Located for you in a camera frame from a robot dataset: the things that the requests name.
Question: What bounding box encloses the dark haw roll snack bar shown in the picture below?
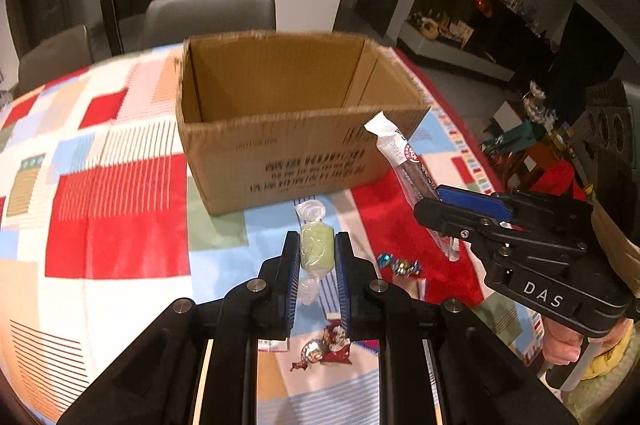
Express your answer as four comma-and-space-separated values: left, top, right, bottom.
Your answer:
363, 110, 461, 263

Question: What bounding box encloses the blue foil candy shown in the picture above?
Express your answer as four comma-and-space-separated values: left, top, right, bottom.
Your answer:
376, 253, 422, 277

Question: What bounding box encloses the green candy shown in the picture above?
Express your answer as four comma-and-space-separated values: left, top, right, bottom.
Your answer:
295, 199, 335, 306

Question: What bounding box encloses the red foil candy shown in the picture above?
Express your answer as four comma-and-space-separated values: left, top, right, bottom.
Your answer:
291, 321, 352, 371

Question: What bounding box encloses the person's right hand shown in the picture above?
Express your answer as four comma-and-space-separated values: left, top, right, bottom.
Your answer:
542, 317, 634, 365

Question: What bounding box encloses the white low cabinet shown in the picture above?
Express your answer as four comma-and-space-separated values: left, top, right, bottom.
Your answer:
398, 21, 514, 83

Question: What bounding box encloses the brown cardboard box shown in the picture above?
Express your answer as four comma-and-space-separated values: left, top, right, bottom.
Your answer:
176, 32, 430, 216

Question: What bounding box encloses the grey chair near door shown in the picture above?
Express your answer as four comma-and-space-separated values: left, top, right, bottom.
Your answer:
17, 24, 94, 94

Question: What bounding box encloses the grey chair behind box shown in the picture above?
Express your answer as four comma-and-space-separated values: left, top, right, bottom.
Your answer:
140, 0, 277, 49

